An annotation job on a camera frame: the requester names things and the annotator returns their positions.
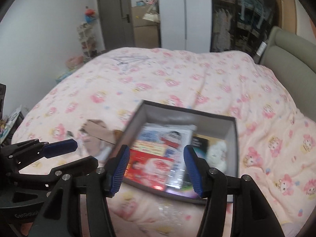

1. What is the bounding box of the beige garment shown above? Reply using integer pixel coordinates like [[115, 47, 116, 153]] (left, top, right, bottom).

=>
[[79, 119, 116, 162]]

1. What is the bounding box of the pink cartoon bed quilt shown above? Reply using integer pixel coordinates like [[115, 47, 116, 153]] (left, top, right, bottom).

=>
[[12, 48, 315, 236]]

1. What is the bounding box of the brown wooden comb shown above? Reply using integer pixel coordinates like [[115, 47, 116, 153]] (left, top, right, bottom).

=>
[[113, 130, 124, 142]]

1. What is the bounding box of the white plush toy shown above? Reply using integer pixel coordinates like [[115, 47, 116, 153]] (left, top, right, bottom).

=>
[[206, 141, 227, 173]]

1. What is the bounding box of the pink floor cushion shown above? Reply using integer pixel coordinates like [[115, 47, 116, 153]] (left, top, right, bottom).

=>
[[65, 55, 84, 68]]

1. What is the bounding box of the black yellow book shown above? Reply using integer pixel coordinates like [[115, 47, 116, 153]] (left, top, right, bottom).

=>
[[166, 134, 220, 199]]

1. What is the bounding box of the red gold packet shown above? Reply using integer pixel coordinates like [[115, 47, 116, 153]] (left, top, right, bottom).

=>
[[124, 149, 174, 191]]

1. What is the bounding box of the orange yellow sticker sheet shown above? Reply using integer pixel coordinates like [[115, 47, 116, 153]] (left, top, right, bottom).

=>
[[132, 140, 168, 157]]

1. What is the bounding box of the black grey storage box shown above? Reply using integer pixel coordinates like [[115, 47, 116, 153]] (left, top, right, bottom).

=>
[[109, 100, 239, 204]]

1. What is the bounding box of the Shin-chan bead art pack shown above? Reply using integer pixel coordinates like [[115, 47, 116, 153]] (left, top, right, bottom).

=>
[[134, 123, 197, 191]]

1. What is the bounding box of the white toy shelf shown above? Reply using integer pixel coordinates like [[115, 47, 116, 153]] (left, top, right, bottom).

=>
[[77, 23, 98, 60]]

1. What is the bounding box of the dark grey door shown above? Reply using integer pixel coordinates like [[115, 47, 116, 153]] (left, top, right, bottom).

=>
[[96, 0, 134, 51]]

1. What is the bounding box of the cardboard boxes stack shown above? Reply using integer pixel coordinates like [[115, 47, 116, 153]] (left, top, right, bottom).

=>
[[132, 5, 160, 49]]

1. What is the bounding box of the grey padded headboard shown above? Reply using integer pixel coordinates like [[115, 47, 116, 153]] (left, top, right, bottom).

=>
[[260, 26, 315, 120]]

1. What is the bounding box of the white wardrobe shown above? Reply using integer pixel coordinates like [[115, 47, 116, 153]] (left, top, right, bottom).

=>
[[159, 0, 212, 54]]

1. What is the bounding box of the dark open closet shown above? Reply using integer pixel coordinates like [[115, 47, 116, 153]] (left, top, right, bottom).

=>
[[210, 0, 276, 57]]

